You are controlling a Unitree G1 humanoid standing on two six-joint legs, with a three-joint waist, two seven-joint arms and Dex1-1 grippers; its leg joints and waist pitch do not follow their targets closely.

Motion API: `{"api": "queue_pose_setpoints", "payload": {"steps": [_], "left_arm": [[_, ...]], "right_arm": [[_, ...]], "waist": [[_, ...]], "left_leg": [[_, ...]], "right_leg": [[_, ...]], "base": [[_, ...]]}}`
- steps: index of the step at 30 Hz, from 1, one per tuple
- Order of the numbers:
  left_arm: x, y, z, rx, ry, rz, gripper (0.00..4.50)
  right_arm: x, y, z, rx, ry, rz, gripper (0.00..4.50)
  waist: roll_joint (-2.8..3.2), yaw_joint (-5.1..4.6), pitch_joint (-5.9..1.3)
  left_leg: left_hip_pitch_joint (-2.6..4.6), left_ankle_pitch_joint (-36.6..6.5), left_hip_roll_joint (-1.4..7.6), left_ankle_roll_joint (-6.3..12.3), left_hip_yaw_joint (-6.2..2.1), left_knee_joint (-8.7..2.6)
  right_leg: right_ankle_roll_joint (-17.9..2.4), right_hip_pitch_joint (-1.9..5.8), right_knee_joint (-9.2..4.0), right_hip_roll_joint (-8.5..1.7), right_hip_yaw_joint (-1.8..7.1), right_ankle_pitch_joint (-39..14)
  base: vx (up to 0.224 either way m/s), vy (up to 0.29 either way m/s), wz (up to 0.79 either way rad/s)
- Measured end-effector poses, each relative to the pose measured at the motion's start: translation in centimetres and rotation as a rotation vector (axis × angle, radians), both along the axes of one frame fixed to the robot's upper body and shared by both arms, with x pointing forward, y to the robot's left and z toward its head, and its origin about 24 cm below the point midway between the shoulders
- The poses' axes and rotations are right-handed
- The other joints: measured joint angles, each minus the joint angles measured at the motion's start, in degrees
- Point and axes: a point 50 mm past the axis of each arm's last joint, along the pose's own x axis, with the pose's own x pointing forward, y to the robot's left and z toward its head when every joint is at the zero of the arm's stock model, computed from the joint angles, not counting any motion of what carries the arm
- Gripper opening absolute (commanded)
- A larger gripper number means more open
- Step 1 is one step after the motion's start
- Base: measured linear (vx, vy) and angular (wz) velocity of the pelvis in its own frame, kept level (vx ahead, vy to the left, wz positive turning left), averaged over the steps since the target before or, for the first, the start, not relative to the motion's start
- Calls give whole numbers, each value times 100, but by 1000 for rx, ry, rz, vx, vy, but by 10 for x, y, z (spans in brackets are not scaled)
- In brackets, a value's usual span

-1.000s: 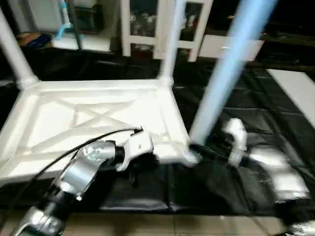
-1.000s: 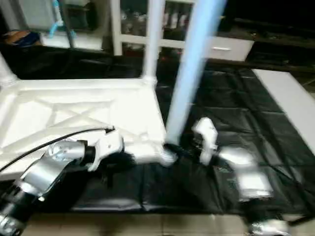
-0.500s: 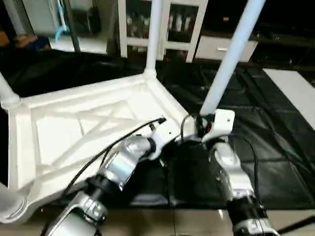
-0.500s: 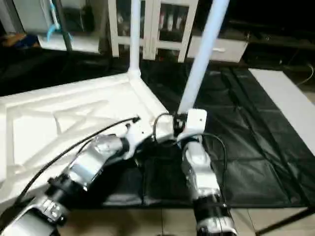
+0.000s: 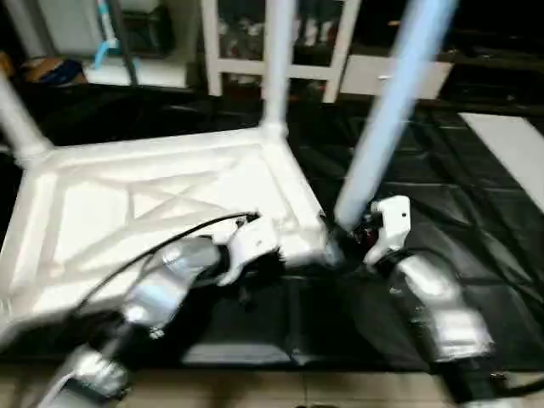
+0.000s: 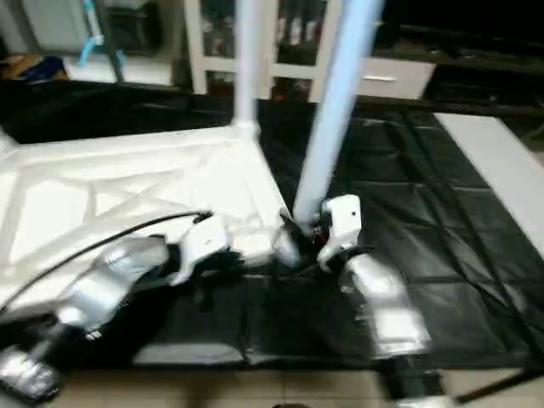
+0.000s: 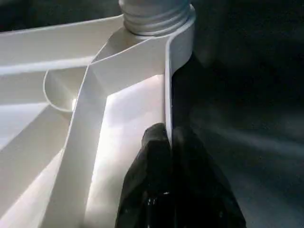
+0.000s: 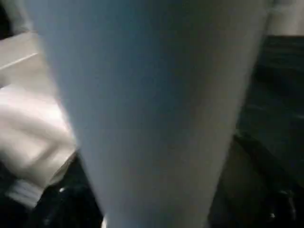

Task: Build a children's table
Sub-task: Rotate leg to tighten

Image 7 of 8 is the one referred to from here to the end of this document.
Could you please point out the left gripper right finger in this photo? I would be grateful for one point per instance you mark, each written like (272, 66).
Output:
(202, 190)

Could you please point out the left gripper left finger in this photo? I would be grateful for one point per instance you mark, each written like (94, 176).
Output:
(146, 190)

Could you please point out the white plastic table top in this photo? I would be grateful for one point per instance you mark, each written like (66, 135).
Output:
(85, 118)

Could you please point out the white plastic table leg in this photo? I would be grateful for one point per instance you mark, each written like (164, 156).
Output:
(154, 16)

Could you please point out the black work mat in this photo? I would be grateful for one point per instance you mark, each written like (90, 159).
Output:
(247, 118)

